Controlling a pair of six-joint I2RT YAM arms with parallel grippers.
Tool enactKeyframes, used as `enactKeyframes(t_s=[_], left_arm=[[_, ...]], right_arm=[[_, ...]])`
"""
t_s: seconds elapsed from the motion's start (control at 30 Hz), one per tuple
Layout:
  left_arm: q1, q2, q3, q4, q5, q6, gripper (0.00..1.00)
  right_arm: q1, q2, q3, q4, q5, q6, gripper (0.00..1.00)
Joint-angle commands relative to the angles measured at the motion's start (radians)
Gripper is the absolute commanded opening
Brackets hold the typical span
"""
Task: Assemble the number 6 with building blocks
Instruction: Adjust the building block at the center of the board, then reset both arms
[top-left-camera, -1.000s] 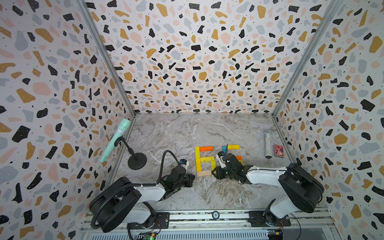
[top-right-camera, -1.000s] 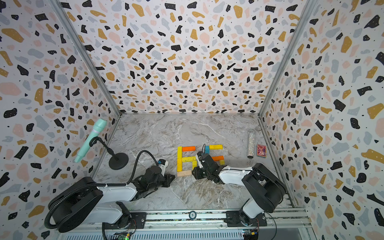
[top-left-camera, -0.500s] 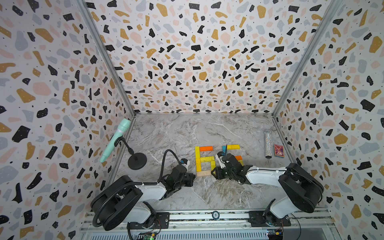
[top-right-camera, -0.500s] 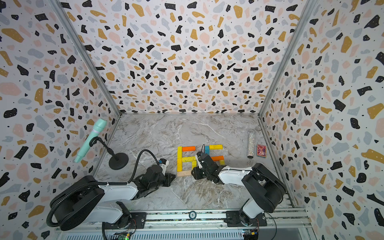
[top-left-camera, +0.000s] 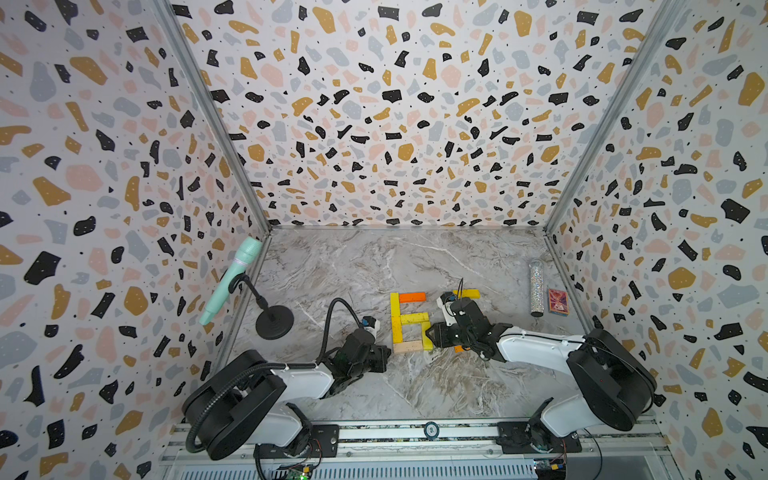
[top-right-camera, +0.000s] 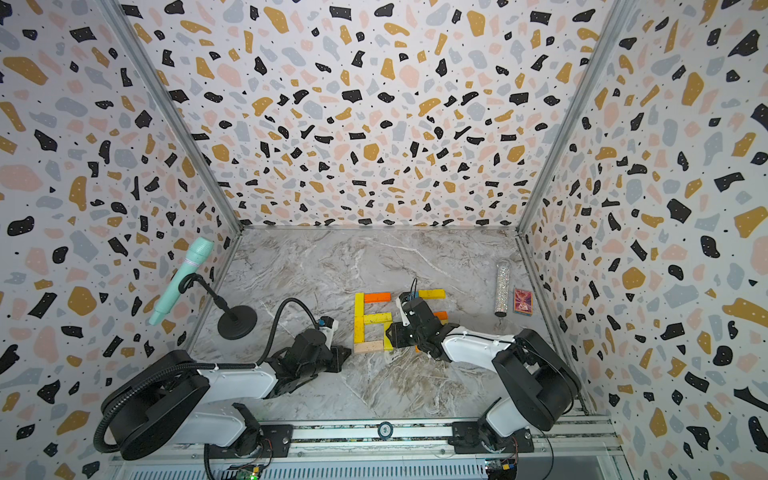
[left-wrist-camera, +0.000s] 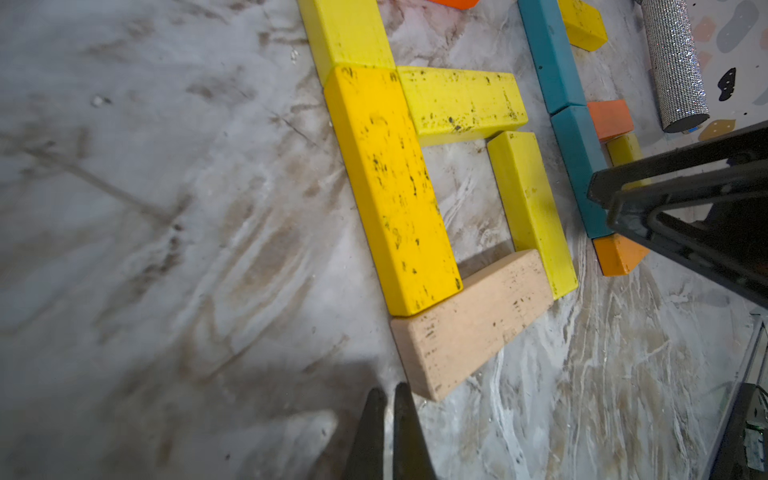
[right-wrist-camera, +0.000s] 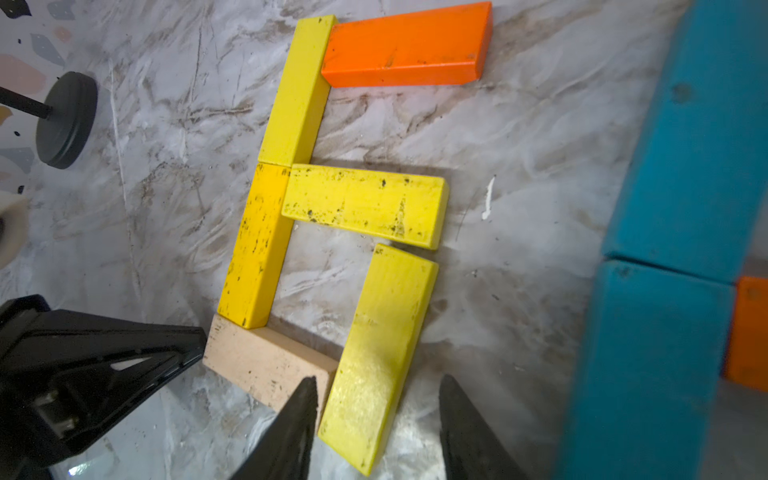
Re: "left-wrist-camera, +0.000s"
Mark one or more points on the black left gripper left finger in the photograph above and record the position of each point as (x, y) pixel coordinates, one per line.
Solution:
(365, 460)

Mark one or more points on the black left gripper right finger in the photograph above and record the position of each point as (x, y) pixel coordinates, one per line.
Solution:
(411, 459)

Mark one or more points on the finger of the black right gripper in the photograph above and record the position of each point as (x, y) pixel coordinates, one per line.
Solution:
(703, 206)

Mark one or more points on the yellow-green block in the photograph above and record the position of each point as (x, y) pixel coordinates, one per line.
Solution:
(624, 150)

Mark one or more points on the orange block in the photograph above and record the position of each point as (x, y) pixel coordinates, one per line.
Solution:
(617, 255)
(457, 4)
(611, 119)

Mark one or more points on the natural wood block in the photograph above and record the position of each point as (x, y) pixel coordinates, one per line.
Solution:
(443, 346)

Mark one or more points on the teal block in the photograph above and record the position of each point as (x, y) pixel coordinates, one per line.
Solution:
(552, 55)
(582, 155)

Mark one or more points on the yellow block scuffed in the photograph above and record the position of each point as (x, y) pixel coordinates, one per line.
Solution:
(584, 24)

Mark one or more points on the yellow block lowest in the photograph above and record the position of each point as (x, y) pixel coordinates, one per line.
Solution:
(345, 32)

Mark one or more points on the silver glitter microphone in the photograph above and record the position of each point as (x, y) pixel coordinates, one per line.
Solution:
(681, 96)

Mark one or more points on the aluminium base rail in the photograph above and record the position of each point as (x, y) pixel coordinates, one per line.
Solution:
(740, 447)

